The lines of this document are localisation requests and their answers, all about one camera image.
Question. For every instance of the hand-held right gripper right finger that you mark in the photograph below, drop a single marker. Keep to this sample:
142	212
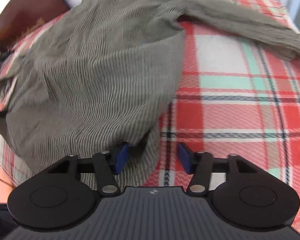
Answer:
183	157

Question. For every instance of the red plaid blanket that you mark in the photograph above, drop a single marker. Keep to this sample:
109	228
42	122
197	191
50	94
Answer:
227	120

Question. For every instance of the checkered green white cloth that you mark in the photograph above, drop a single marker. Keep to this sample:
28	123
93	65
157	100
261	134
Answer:
102	80

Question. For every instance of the brown folding table board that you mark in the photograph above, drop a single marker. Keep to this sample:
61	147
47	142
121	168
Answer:
27	10

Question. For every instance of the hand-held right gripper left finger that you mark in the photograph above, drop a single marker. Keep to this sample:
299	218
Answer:
121	157

